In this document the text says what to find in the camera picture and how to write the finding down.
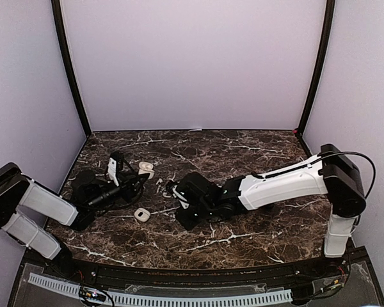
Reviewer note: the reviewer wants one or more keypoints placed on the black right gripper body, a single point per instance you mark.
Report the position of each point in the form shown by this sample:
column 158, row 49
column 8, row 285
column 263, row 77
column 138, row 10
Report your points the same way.
column 203, row 212

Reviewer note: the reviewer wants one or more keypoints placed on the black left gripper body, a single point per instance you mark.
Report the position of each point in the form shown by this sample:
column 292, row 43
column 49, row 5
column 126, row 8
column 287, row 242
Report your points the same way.
column 125, row 187

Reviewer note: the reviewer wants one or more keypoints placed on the white earbud charging case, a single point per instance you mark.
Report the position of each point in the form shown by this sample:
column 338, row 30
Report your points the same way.
column 146, row 168

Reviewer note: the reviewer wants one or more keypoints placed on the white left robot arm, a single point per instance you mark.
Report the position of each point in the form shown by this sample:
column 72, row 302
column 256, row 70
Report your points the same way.
column 91, row 197

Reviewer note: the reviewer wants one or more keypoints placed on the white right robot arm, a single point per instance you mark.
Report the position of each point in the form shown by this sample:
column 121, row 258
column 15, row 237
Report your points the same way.
column 328, row 173

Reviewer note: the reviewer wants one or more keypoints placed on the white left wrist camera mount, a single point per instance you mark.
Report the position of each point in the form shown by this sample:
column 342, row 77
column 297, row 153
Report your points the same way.
column 112, row 171

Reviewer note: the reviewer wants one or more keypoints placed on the white slotted cable duct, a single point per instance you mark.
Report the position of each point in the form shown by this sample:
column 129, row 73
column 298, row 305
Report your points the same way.
column 142, row 295

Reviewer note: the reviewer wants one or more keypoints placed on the black front table rail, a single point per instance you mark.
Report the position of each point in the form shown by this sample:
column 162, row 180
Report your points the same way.
column 295, row 274

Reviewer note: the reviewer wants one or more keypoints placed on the left black frame post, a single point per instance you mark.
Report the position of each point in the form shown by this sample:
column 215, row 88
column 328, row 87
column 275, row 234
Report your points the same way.
column 68, row 66

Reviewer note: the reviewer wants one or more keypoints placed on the black frame post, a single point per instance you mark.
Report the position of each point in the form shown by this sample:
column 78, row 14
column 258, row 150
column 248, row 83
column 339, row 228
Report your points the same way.
column 318, row 67
column 68, row 66

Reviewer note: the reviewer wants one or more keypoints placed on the right black frame post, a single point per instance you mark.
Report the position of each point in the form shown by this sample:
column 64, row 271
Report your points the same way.
column 318, row 67

